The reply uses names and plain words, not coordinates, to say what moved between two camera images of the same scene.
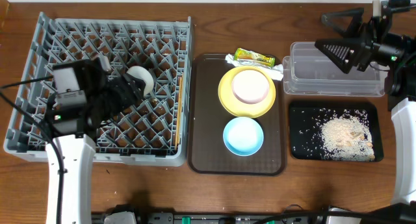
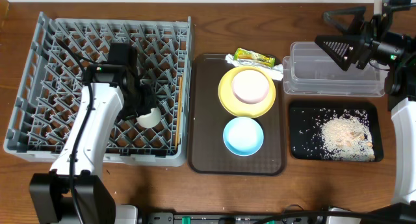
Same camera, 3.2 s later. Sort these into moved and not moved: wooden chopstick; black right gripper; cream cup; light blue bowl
Moved: cream cup
Not moved: black right gripper; light blue bowl; wooden chopstick
